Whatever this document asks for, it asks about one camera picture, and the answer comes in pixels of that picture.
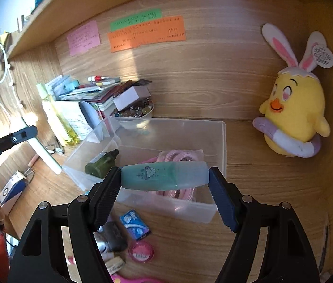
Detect purple spray bottle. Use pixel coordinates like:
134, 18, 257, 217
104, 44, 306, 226
94, 221, 128, 252

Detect green glass bottle white cap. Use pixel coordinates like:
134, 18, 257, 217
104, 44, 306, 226
85, 149, 119, 179

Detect teal highlighter marker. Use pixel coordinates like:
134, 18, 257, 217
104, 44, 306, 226
121, 161, 209, 191

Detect blue white box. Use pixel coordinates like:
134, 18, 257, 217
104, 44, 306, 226
0, 171, 28, 215

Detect silver clip tool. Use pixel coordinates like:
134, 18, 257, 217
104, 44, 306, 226
45, 144, 65, 155

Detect dirty beige eraser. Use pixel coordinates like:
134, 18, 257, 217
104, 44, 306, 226
104, 256, 125, 275

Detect pink scissors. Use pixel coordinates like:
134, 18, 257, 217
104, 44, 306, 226
111, 273, 163, 283

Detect yellow green spray bottle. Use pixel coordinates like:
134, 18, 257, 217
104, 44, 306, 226
36, 83, 79, 146

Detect white paper with writing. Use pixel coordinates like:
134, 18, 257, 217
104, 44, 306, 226
54, 101, 92, 141

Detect pink round tin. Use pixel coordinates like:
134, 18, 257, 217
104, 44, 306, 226
128, 241, 154, 263

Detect blue Max staple box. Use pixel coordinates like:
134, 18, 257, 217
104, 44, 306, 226
119, 210, 151, 241

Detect stack of books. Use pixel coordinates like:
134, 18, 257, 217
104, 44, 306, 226
45, 75, 152, 105

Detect red white marker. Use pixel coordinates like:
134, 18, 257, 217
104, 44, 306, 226
87, 76, 114, 82

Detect yellow chick plush toy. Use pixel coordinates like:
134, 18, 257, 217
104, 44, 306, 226
252, 23, 333, 158

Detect clear plastic storage bin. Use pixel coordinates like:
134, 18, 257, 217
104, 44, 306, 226
63, 117, 227, 224

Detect small white box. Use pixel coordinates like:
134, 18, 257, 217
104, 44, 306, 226
113, 86, 150, 111

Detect pink sticky note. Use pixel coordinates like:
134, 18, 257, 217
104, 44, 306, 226
67, 20, 101, 56

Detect bowl of beads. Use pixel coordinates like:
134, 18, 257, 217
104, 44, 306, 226
112, 98, 154, 130

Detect green sticky note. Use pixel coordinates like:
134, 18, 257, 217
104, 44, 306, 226
110, 8, 162, 32

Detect orange sticky note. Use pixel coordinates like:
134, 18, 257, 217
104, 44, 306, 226
108, 15, 186, 52

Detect pink handled tool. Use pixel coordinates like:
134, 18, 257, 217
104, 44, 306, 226
28, 153, 39, 168

